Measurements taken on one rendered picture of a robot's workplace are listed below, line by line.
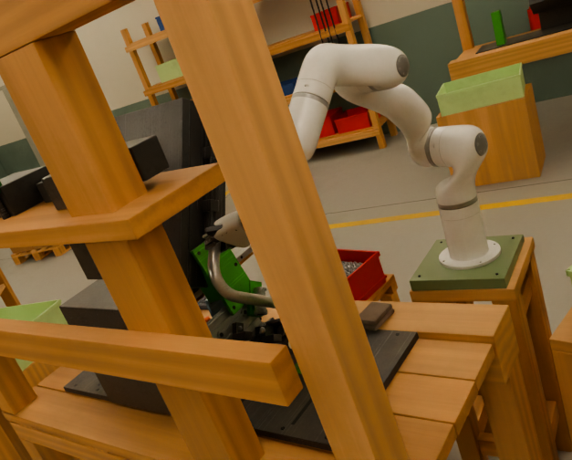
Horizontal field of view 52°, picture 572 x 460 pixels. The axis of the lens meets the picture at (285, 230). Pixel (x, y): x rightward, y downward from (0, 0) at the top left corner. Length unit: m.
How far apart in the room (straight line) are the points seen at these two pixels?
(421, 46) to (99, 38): 4.65
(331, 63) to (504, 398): 0.97
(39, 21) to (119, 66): 8.14
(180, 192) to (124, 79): 8.12
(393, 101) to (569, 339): 0.75
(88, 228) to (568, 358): 1.21
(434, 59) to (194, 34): 6.25
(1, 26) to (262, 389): 0.74
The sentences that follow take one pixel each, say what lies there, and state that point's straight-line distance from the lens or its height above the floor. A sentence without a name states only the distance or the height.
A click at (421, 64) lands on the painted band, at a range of 7.04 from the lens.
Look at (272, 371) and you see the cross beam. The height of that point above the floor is 1.26.
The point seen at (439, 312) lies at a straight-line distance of 1.66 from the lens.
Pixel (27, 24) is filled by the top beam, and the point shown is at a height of 1.88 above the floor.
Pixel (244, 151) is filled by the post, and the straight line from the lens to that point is 0.82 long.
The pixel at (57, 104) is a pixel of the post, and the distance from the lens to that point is 1.09.
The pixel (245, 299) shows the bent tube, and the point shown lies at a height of 1.14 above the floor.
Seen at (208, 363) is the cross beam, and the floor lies 1.26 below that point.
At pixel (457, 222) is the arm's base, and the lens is 1.84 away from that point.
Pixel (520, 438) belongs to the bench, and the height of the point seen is 0.53.
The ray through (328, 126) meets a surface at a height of 0.38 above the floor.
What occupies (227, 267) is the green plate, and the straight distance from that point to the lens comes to 1.64.
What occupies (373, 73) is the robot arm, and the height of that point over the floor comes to 1.56.
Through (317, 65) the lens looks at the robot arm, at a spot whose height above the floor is 1.62.
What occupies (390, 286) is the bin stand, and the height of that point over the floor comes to 0.78.
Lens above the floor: 1.76
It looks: 19 degrees down
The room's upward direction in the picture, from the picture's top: 20 degrees counter-clockwise
